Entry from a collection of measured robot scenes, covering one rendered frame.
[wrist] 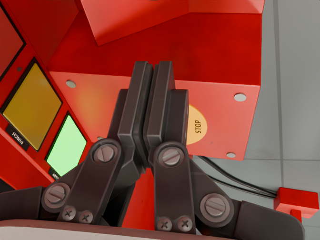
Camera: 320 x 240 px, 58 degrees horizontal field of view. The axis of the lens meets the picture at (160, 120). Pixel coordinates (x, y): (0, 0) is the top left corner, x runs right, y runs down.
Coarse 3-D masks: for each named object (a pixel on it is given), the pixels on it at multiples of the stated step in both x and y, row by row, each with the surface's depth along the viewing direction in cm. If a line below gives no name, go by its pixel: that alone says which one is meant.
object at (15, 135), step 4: (8, 128) 18; (12, 128) 19; (8, 132) 18; (12, 132) 19; (16, 132) 19; (12, 136) 19; (16, 136) 19; (20, 136) 20; (16, 140) 19; (20, 140) 20; (24, 140) 20; (20, 144) 20; (24, 144) 20; (28, 144) 20; (24, 148) 20
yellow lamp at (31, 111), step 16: (32, 80) 20; (16, 96) 19; (32, 96) 20; (48, 96) 22; (16, 112) 19; (32, 112) 20; (48, 112) 22; (16, 128) 19; (32, 128) 20; (48, 128) 22; (32, 144) 21
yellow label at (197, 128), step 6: (192, 108) 22; (192, 114) 22; (198, 114) 22; (192, 120) 23; (198, 120) 23; (204, 120) 23; (192, 126) 24; (198, 126) 24; (204, 126) 23; (192, 132) 25; (198, 132) 24; (204, 132) 24; (192, 138) 25; (198, 138) 25
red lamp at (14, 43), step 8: (0, 8) 17; (0, 16) 17; (0, 24) 17; (8, 24) 17; (0, 32) 17; (8, 32) 17; (16, 32) 18; (0, 40) 17; (8, 40) 17; (16, 40) 18; (0, 48) 17; (8, 48) 17; (16, 48) 18; (0, 56) 17; (8, 56) 18; (0, 64) 17; (8, 64) 18; (0, 72) 17
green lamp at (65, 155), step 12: (72, 120) 26; (60, 132) 24; (72, 132) 26; (60, 144) 24; (72, 144) 26; (84, 144) 28; (60, 156) 24; (72, 156) 26; (60, 168) 24; (72, 168) 26
